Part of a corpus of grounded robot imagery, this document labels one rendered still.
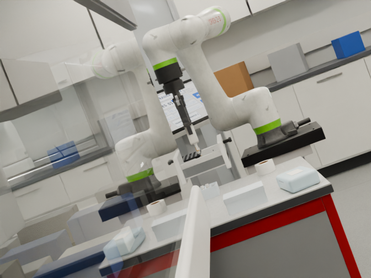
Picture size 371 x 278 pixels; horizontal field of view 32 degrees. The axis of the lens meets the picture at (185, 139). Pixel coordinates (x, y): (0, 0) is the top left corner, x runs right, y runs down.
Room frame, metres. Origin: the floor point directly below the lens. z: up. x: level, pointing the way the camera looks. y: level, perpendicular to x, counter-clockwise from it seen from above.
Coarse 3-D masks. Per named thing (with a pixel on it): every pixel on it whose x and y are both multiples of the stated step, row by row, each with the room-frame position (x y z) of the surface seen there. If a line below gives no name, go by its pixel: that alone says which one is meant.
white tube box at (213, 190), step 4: (212, 184) 2.34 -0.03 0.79; (216, 184) 2.30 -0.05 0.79; (200, 188) 2.35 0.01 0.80; (204, 188) 2.32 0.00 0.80; (208, 188) 2.27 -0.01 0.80; (212, 188) 2.27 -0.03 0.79; (216, 188) 2.27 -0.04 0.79; (204, 192) 2.27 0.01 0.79; (208, 192) 2.27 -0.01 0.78; (212, 192) 2.27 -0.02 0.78; (216, 192) 2.27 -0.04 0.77; (204, 196) 2.27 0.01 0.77; (208, 196) 2.27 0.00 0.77; (212, 196) 2.27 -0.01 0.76
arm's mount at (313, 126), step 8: (304, 128) 2.83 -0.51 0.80; (312, 128) 2.69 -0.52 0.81; (320, 128) 2.60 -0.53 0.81; (296, 136) 2.62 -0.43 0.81; (304, 136) 2.61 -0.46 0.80; (312, 136) 2.60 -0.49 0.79; (320, 136) 2.60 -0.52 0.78; (280, 144) 2.62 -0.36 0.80; (288, 144) 2.62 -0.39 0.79; (296, 144) 2.61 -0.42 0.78; (304, 144) 2.61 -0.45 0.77; (248, 152) 2.78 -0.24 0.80; (256, 152) 2.65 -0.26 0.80; (264, 152) 2.63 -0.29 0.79; (272, 152) 2.63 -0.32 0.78; (280, 152) 2.62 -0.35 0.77; (248, 160) 2.65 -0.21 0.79; (256, 160) 2.64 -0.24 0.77; (264, 160) 2.64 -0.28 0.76
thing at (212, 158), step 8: (216, 144) 2.67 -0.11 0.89; (208, 152) 2.67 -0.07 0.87; (216, 152) 2.42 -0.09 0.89; (192, 160) 2.44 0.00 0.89; (200, 160) 2.43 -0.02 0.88; (208, 160) 2.42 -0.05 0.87; (216, 160) 2.42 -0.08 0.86; (192, 168) 2.43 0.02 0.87; (200, 168) 2.43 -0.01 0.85; (208, 168) 2.43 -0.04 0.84; (192, 176) 2.43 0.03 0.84
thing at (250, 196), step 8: (256, 184) 1.92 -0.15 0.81; (232, 192) 1.95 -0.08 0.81; (240, 192) 1.90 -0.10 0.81; (248, 192) 1.88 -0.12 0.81; (256, 192) 1.88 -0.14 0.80; (264, 192) 1.88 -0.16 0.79; (224, 200) 1.88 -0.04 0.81; (232, 200) 1.88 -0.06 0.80; (240, 200) 1.88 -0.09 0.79; (248, 200) 1.88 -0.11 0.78; (256, 200) 1.88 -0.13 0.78; (264, 200) 1.88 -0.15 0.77; (232, 208) 1.88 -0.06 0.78; (240, 208) 1.88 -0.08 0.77
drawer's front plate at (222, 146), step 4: (220, 136) 2.57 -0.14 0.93; (220, 140) 2.42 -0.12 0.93; (220, 144) 2.40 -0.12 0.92; (224, 144) 2.67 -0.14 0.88; (220, 148) 2.40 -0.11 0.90; (224, 148) 2.40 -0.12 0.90; (224, 152) 2.40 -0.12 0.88; (224, 156) 2.40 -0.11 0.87; (224, 160) 2.40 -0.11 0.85; (228, 160) 2.40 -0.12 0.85; (228, 164) 2.40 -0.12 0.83
